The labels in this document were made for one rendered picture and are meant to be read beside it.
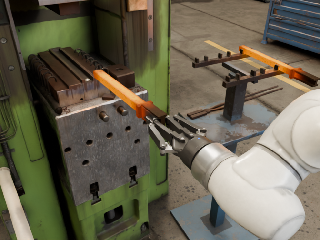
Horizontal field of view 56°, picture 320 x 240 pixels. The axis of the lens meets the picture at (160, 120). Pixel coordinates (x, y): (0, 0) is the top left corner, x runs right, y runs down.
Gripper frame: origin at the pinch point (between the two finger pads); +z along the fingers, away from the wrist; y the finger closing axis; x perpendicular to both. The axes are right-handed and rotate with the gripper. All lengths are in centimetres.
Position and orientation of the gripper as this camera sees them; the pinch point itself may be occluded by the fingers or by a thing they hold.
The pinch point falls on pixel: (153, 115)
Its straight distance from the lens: 76.9
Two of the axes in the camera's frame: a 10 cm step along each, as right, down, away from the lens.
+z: -5.5, -4.6, 7.0
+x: 0.1, -8.4, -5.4
